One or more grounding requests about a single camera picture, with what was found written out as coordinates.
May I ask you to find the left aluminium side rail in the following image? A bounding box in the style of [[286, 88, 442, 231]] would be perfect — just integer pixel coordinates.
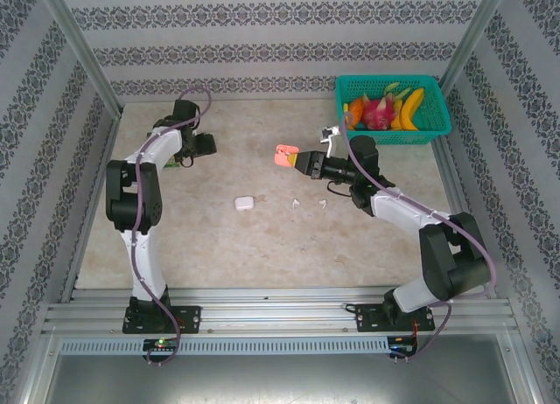
[[59, 115, 123, 303]]

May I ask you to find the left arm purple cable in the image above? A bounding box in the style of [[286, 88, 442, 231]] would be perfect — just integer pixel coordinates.
[[130, 87, 213, 368]]

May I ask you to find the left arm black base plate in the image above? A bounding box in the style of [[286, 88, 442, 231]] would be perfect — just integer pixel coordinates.
[[122, 305, 202, 335]]

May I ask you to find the grey metal sheet panel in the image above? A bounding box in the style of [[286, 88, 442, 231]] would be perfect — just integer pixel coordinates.
[[43, 333, 533, 404]]

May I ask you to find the right aluminium side rail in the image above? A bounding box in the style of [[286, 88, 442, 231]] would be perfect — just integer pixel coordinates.
[[430, 136, 500, 299]]

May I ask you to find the pink earbud charging case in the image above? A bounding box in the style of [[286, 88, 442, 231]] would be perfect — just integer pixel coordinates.
[[273, 143, 300, 168]]

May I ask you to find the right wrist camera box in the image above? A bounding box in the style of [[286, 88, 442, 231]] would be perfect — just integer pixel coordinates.
[[318, 124, 343, 157]]

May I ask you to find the yellow toy banana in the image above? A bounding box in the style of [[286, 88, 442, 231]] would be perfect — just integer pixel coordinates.
[[390, 87, 427, 131]]

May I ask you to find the right aluminium frame post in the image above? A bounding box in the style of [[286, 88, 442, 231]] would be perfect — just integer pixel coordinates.
[[437, 0, 512, 89]]

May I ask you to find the aluminium frame post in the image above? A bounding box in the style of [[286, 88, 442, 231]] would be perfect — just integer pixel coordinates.
[[33, 0, 124, 118], [437, 0, 512, 89]]

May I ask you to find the orange toy fruit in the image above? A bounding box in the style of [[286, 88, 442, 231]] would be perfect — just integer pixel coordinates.
[[343, 97, 365, 128]]

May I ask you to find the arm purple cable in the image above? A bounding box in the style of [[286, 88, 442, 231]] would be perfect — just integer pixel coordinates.
[[342, 110, 498, 364], [130, 87, 213, 368]]

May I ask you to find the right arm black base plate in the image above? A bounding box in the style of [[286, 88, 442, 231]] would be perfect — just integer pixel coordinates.
[[354, 303, 436, 333]]

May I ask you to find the grey slotted cable duct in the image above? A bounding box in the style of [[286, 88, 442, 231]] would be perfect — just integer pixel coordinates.
[[59, 337, 390, 357]]

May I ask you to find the left aluminium frame post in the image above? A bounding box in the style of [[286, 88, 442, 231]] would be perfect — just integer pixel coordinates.
[[33, 0, 124, 118]]

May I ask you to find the teal plastic basket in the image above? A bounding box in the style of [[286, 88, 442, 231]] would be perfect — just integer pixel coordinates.
[[335, 74, 452, 146]]

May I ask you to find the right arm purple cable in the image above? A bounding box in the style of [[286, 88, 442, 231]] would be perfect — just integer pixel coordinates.
[[342, 110, 498, 364]]

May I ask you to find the yellow-green toy fruit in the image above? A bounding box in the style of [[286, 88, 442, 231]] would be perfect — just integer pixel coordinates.
[[383, 81, 412, 101]]

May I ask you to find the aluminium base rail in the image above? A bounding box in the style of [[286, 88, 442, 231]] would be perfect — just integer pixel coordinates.
[[41, 287, 515, 336]]

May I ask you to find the pink toy dragon fruit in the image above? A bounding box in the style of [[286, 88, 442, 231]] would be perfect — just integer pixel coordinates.
[[360, 93, 403, 131]]

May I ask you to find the aluminium side rail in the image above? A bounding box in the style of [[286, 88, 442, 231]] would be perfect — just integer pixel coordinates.
[[59, 115, 123, 303], [430, 136, 500, 299]]

